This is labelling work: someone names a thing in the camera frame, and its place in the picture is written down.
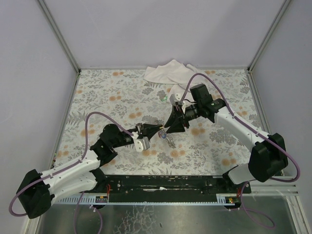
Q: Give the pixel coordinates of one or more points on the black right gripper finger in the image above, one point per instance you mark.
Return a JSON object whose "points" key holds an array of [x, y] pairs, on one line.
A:
{"points": [[179, 130], [173, 121]]}

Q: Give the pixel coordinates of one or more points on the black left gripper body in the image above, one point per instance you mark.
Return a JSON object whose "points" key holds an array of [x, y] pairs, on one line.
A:
{"points": [[140, 131]]}

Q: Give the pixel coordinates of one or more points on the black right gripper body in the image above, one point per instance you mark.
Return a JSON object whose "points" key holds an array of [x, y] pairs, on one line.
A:
{"points": [[182, 117]]}

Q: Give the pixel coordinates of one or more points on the white disc with keyrings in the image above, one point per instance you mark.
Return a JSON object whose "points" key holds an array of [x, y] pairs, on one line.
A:
{"points": [[170, 141]]}

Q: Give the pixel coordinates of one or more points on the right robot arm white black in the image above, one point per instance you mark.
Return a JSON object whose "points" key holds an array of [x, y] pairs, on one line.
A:
{"points": [[267, 151]]}

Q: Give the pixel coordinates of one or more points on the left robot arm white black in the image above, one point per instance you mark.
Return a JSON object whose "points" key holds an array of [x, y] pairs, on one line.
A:
{"points": [[38, 191]]}

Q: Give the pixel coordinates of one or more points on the white crumpled cloth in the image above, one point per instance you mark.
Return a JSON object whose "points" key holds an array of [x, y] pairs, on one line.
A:
{"points": [[173, 73]]}

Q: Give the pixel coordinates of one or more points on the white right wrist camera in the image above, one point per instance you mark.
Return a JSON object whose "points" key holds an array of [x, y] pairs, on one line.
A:
{"points": [[175, 100]]}

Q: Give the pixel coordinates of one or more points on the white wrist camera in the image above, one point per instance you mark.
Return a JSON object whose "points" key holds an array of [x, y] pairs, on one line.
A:
{"points": [[175, 100], [141, 144]]}

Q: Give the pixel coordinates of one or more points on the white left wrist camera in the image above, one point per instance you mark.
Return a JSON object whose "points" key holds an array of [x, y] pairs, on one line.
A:
{"points": [[141, 144]]}

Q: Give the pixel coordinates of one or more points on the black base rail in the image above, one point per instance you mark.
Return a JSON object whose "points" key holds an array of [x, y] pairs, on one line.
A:
{"points": [[168, 185]]}

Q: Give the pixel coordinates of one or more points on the white slotted cable duct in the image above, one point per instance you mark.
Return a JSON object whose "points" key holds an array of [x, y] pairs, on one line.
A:
{"points": [[210, 200]]}

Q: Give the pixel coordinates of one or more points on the grey left corner post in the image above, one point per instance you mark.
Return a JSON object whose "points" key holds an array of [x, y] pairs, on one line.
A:
{"points": [[57, 33]]}

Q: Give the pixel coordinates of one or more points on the grey aluminium corner post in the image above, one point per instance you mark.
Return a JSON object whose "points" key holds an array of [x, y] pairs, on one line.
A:
{"points": [[273, 26]]}

